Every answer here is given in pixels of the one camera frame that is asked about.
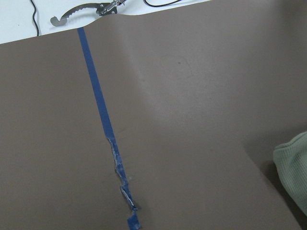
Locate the reacher grabber stick green handle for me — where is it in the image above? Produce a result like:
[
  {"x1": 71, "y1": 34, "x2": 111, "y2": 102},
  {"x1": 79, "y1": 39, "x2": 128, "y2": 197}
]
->
[{"x1": 50, "y1": 0, "x2": 126, "y2": 27}]

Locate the olive green long-sleeve shirt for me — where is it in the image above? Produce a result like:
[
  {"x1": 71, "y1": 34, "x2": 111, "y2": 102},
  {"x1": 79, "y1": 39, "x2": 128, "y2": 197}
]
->
[{"x1": 273, "y1": 132, "x2": 307, "y2": 214}]

